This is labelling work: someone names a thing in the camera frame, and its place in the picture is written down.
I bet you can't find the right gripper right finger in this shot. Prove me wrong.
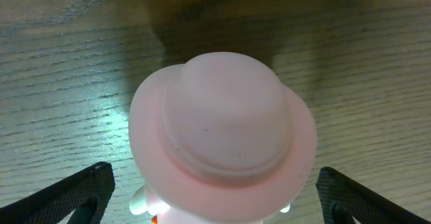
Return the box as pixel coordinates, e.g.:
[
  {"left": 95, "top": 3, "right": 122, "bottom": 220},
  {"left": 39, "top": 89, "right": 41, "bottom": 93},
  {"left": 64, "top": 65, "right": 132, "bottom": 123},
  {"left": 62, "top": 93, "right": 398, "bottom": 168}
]
[{"left": 316, "top": 167, "right": 430, "bottom": 224}]

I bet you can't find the pink duck toy with hat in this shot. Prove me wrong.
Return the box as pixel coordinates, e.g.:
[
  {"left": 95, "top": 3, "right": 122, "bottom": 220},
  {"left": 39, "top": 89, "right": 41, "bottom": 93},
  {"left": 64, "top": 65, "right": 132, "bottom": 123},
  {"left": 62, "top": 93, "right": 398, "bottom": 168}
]
[{"left": 129, "top": 52, "right": 317, "bottom": 223}]

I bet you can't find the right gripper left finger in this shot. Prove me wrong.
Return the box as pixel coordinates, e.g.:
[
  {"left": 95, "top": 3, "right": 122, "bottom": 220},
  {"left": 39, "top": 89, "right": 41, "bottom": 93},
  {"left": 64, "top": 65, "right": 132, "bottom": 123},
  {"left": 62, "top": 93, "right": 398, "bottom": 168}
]
[{"left": 1, "top": 161, "right": 115, "bottom": 224}]

